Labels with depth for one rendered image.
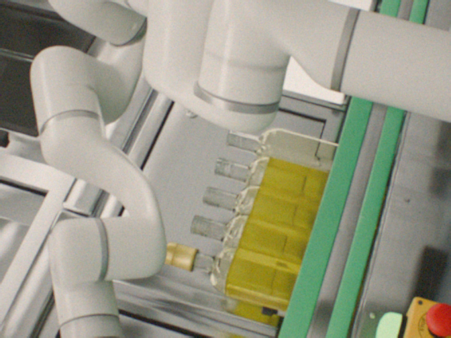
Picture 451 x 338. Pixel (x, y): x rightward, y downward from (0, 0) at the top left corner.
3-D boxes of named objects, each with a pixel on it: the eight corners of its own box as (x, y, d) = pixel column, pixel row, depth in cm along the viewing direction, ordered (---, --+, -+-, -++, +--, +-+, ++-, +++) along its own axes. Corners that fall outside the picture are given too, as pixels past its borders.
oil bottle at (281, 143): (387, 178, 141) (260, 143, 144) (394, 156, 136) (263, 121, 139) (380, 204, 137) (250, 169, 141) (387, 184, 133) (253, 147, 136)
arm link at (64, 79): (113, 68, 103) (194, 106, 114) (85, -55, 113) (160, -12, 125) (25, 137, 110) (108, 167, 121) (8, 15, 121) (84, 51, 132)
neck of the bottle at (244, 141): (258, 144, 142) (230, 136, 143) (260, 132, 140) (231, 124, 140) (254, 157, 140) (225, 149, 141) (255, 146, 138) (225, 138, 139)
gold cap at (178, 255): (196, 266, 129) (168, 257, 130) (201, 245, 128) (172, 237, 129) (190, 276, 126) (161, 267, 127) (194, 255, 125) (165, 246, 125)
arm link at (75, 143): (45, 110, 107) (73, 263, 96) (144, 110, 112) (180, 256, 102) (33, 149, 113) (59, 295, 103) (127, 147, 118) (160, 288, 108)
